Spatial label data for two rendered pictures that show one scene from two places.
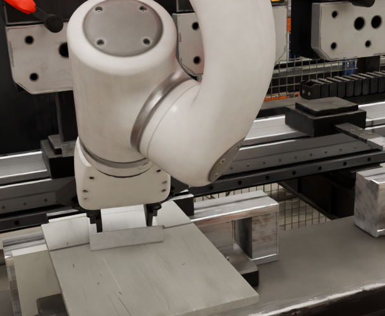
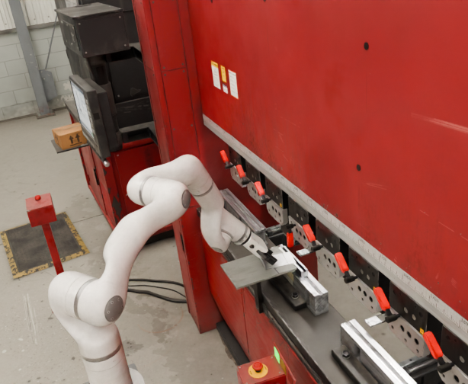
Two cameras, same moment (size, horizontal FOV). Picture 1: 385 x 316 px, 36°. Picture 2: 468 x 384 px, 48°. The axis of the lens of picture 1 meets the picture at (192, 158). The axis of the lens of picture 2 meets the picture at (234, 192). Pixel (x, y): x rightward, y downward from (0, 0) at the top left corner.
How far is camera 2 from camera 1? 200 cm
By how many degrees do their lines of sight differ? 82
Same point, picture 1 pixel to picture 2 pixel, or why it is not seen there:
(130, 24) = not seen: hidden behind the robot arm
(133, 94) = not seen: hidden behind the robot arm
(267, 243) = (312, 306)
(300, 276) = (303, 321)
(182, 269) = (249, 274)
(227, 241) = (304, 293)
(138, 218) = (280, 262)
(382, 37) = (331, 267)
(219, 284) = (241, 281)
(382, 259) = (319, 344)
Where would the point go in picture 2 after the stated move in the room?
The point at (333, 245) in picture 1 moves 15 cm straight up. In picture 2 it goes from (331, 331) to (330, 299)
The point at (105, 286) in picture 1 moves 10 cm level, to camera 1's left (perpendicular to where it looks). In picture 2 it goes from (241, 264) to (240, 251)
